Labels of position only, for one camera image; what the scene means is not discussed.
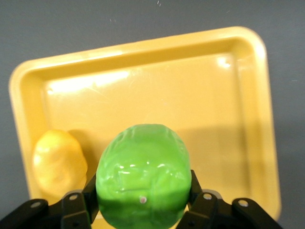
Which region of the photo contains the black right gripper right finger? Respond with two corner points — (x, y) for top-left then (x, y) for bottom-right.
(176, 169), (285, 229)

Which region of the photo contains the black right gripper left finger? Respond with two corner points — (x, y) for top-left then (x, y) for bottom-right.
(0, 175), (102, 229)

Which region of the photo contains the yellow potato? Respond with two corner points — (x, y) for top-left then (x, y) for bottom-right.
(32, 129), (89, 198)

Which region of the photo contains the yellow plastic tray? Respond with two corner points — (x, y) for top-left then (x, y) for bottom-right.
(9, 26), (283, 229)

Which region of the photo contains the dark grey table mat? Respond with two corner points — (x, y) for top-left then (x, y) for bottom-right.
(0, 0), (305, 229)

